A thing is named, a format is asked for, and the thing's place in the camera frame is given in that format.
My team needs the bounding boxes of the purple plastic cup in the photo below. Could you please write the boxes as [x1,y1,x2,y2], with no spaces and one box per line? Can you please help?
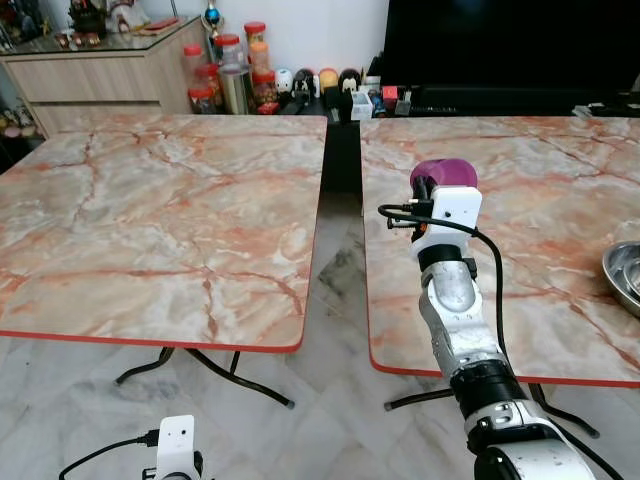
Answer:
[410,157,480,193]

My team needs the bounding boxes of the small white box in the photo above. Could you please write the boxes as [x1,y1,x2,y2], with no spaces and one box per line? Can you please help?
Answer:
[344,87,374,122]

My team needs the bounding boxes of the dark brown round figurine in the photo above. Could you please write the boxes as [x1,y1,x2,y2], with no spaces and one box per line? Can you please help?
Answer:
[339,67,362,97]

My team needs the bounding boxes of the marble folding table red rim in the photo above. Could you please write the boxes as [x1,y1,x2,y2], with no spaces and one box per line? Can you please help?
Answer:
[359,115,640,439]
[0,113,330,409]

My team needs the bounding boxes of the yellow round figurine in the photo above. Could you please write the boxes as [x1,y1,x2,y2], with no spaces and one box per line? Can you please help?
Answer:
[317,67,340,97]

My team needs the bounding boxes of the black round figurine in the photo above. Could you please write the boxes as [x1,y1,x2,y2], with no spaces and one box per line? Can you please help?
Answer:
[294,67,317,100]

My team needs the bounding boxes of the black flat television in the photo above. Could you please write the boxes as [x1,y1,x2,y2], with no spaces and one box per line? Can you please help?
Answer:
[381,0,640,91]

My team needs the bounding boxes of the white round figurine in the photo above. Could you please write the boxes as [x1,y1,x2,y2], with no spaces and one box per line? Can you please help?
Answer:
[274,67,295,97]

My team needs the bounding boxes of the red-lidded jar dark contents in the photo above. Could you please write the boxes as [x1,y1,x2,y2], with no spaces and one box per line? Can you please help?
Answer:
[251,69,280,110]

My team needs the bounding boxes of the stainless steel canister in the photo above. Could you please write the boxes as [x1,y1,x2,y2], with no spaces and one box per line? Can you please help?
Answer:
[219,64,252,115]

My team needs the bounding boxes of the tall red-lidded jar orange contents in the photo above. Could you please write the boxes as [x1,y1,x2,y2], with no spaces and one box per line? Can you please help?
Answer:
[244,21,270,77]

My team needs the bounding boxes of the stainless steel bowl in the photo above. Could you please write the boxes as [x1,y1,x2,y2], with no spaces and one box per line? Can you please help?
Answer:
[601,240,640,319]

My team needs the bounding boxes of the clear jar red lid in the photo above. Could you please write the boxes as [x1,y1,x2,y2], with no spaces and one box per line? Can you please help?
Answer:
[214,34,247,71]

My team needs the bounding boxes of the short red-lidded snack jar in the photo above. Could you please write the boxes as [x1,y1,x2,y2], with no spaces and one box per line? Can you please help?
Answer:
[187,84,218,114]

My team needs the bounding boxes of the slim red-lidded jar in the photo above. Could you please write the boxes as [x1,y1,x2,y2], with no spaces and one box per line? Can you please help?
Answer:
[182,44,207,88]

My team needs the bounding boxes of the flat red book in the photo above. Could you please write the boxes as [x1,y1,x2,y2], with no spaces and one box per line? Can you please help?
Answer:
[134,14,182,32]

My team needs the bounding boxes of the light wooden cabinet glass top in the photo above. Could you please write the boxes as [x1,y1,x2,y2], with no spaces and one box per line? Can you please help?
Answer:
[0,15,212,138]

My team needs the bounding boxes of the white ceramic figure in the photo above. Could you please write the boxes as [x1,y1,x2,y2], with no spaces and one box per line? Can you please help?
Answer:
[109,0,152,32]

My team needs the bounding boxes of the dark ornament on cabinet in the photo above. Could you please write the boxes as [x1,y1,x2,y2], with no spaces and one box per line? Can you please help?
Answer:
[67,0,110,37]

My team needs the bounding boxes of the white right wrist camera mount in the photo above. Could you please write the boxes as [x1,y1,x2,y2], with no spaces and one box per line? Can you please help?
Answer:
[408,185,483,263]

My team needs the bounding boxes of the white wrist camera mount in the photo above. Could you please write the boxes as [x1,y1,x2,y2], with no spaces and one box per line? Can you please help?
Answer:
[153,414,202,480]
[408,185,483,263]

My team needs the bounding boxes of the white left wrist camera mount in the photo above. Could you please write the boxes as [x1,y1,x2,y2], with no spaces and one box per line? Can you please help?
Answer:
[153,414,202,480]

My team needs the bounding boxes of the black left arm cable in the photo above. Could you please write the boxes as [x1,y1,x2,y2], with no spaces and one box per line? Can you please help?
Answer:
[58,430,161,480]

